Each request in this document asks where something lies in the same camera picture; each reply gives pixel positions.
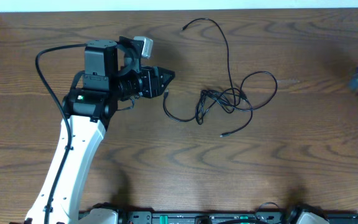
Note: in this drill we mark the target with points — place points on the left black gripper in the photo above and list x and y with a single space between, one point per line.
150 81

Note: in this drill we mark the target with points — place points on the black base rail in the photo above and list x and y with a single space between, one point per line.
268 212

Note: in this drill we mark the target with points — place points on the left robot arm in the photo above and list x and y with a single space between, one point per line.
112 73

